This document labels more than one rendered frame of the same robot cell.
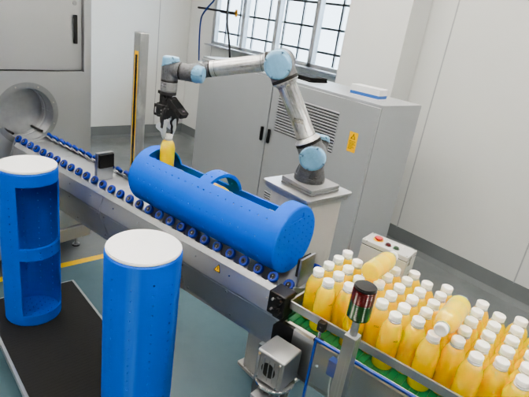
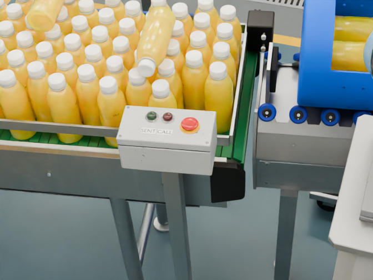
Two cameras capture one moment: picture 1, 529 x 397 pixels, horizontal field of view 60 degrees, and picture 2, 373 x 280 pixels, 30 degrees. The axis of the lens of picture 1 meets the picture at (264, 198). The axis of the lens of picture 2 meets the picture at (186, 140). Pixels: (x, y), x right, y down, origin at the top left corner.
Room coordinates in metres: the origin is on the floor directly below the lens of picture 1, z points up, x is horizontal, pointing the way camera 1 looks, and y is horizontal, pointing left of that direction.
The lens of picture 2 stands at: (2.64, -0.89, 2.18)
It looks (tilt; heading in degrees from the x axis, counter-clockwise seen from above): 48 degrees down; 157
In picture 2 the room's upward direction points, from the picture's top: 5 degrees counter-clockwise
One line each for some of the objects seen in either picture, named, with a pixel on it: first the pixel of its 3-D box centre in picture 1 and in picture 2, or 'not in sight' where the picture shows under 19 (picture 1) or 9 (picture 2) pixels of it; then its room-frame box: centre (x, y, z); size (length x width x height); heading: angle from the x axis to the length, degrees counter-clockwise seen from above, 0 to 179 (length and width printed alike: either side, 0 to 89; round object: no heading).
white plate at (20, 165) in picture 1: (27, 164); not in sight; (2.13, 1.20, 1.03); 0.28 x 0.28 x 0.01
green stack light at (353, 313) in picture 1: (360, 309); not in sight; (1.07, -0.30, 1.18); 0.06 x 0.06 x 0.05
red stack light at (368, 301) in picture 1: (363, 294); not in sight; (1.07, -0.30, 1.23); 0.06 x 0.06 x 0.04
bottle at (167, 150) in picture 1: (167, 155); not in sight; (2.06, 0.48, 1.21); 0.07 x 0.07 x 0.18
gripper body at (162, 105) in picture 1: (166, 104); not in sight; (2.07, 0.51, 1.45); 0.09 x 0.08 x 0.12; 55
